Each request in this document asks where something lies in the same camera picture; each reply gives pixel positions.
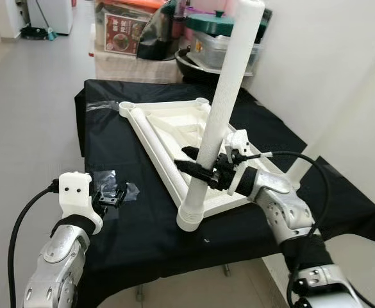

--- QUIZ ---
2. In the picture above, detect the white plastic children table top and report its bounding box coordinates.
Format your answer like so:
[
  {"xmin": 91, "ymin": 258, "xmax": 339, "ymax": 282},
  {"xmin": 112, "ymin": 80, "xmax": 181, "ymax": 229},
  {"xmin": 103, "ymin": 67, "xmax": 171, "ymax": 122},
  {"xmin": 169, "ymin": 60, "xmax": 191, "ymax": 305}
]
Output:
[{"xmin": 119, "ymin": 98, "xmax": 303, "ymax": 233}]

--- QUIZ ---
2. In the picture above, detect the black tablecloth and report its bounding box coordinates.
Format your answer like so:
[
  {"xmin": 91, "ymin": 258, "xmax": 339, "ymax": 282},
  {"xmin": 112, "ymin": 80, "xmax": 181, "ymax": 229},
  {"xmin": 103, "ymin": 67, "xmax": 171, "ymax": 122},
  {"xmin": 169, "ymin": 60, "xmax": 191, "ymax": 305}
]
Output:
[{"xmin": 74, "ymin": 78, "xmax": 375, "ymax": 308}]

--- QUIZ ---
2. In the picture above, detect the clear tape strip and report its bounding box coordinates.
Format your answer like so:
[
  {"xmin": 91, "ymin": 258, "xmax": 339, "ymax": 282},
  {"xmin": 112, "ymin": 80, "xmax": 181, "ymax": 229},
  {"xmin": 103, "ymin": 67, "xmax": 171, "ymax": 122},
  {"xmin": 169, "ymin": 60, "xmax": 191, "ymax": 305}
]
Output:
[{"xmin": 85, "ymin": 101, "xmax": 121, "ymax": 113}]

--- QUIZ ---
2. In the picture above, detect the black wok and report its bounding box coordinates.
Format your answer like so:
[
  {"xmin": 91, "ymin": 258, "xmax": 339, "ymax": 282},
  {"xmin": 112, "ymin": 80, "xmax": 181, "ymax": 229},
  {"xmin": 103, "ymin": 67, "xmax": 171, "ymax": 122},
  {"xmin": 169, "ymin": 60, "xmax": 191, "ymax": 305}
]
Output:
[{"xmin": 174, "ymin": 50, "xmax": 226, "ymax": 84}]

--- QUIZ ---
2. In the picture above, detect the white plastic tray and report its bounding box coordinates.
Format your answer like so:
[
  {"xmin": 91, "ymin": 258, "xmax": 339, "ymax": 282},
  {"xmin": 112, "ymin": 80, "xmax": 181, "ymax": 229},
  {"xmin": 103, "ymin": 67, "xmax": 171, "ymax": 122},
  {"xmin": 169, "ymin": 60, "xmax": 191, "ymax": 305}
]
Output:
[{"xmin": 194, "ymin": 64, "xmax": 258, "ymax": 76}]

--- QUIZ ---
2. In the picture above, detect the clear plastic container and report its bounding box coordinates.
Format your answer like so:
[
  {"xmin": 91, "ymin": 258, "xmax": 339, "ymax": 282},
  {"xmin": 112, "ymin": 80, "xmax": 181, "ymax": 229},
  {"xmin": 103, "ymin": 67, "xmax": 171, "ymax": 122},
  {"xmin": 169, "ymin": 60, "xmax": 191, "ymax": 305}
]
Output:
[{"xmin": 188, "ymin": 32, "xmax": 262, "ymax": 71}]

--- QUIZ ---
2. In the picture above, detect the glossy black plastic bag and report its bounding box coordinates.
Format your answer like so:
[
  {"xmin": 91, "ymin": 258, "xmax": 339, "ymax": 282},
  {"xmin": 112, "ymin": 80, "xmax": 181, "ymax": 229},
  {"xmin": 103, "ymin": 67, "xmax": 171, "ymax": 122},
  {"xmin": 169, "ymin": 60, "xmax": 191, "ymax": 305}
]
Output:
[{"xmin": 138, "ymin": 3, "xmax": 188, "ymax": 62}]

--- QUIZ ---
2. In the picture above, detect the dark green pot lid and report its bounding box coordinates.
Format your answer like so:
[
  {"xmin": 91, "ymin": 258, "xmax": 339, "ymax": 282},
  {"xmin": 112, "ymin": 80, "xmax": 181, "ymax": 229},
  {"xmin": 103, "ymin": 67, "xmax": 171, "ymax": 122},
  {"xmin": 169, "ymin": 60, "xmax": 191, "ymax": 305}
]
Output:
[{"xmin": 186, "ymin": 12, "xmax": 265, "ymax": 34}]

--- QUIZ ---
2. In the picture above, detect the red printed food carton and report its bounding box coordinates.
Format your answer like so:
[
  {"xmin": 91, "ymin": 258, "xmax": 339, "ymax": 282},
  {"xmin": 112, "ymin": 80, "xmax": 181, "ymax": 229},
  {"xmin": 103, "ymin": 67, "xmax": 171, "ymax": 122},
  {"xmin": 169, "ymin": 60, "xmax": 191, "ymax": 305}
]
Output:
[{"xmin": 104, "ymin": 14, "xmax": 149, "ymax": 55}]

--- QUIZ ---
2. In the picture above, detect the pink board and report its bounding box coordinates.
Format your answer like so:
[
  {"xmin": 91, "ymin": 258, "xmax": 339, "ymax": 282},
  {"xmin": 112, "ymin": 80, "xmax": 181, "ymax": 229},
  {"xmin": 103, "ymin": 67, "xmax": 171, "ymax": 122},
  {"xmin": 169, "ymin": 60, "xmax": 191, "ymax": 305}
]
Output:
[{"xmin": 187, "ymin": 0, "xmax": 239, "ymax": 13}]

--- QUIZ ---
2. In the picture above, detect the clear storage box orange lid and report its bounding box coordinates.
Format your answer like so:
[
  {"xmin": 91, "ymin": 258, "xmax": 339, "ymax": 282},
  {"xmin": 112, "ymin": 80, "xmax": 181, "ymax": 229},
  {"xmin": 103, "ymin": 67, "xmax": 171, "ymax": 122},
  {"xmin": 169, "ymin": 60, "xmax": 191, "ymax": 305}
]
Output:
[{"xmin": 96, "ymin": 0, "xmax": 165, "ymax": 57}]

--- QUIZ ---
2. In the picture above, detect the black dustpan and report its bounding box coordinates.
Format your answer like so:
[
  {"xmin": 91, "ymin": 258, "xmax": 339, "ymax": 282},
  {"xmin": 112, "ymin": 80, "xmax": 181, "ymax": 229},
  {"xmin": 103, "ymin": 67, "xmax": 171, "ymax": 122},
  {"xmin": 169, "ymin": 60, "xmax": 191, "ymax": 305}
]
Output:
[{"xmin": 21, "ymin": 26, "xmax": 56, "ymax": 40}]

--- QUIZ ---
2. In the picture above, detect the white kitchen appliance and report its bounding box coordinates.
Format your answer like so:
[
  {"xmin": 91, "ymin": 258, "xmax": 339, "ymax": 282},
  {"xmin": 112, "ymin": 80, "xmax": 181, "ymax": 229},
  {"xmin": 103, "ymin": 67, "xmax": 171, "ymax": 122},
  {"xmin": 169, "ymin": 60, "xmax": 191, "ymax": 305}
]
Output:
[{"xmin": 28, "ymin": 0, "xmax": 74, "ymax": 36}]

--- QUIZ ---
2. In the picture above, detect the thin black broom stick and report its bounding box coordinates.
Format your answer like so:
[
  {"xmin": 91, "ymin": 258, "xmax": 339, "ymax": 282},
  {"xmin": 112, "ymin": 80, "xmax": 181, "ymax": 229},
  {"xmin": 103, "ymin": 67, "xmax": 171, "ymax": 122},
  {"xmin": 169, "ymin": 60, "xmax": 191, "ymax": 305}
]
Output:
[{"xmin": 33, "ymin": 0, "xmax": 47, "ymax": 30}]

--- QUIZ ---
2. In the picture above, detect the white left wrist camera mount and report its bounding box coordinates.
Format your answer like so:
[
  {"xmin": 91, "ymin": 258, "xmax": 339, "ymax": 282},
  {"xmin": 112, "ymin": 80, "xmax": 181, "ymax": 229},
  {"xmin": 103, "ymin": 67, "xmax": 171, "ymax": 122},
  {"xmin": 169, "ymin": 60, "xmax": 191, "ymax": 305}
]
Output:
[{"xmin": 56, "ymin": 171, "xmax": 104, "ymax": 235}]

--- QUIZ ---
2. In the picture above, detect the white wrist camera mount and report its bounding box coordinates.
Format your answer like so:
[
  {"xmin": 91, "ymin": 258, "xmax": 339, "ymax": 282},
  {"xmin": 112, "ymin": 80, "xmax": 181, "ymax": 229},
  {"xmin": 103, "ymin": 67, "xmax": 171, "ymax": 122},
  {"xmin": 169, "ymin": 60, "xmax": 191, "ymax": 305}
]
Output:
[
  {"xmin": 56, "ymin": 171, "xmax": 104, "ymax": 235},
  {"xmin": 223, "ymin": 129, "xmax": 258, "ymax": 195}
]

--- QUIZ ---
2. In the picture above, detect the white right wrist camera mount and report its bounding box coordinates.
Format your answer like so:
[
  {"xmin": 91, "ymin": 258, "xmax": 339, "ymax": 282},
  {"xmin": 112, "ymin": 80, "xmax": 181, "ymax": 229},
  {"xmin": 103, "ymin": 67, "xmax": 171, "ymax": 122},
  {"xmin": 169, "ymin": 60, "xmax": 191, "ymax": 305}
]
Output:
[{"xmin": 223, "ymin": 129, "xmax": 258, "ymax": 195}]

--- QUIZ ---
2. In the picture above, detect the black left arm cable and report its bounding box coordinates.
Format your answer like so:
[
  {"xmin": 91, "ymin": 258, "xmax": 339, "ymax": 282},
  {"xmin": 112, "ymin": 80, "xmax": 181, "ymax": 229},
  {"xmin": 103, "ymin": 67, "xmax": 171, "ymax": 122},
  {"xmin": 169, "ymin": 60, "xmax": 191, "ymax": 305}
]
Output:
[{"xmin": 6, "ymin": 181, "xmax": 61, "ymax": 308}]

